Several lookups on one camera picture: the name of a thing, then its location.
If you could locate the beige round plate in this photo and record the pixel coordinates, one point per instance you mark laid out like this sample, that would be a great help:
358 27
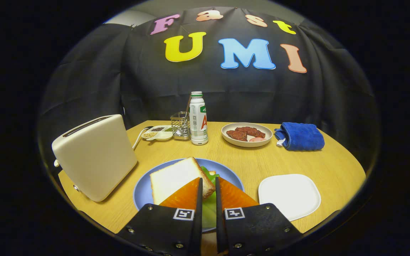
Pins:
265 140

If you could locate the small pink sausage slice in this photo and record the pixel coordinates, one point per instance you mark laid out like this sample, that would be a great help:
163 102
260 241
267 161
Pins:
256 139

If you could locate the green lettuce leaf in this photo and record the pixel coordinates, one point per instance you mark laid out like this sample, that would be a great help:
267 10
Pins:
209 213

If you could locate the black backdrop cloth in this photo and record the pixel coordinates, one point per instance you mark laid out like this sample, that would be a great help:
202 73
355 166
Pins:
94 81

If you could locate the plain toast bread slice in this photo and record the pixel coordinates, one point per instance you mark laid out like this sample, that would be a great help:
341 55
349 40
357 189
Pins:
174 179

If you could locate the cream white toaster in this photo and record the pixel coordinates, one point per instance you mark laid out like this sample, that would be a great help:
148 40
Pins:
94 160

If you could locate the blue folded towel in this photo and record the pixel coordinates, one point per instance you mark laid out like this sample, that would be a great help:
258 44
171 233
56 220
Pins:
303 137

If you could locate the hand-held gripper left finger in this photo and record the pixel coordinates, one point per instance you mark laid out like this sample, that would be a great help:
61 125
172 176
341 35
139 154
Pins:
162 231

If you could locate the white divided seasoning tray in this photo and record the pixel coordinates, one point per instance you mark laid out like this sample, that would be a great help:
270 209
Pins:
158 134

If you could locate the white square plate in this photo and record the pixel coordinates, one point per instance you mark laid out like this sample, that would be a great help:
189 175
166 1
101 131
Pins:
288 195

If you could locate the brown meat piece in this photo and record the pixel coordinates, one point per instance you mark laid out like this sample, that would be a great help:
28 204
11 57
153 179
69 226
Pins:
236 135
253 132

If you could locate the white drink bottle green cap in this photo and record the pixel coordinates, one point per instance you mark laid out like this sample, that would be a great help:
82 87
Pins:
198 124

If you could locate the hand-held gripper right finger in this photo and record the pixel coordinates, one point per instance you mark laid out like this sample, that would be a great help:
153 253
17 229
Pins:
258 231

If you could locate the blue round plate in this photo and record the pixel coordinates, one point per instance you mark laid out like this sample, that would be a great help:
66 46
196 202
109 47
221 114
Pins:
142 193

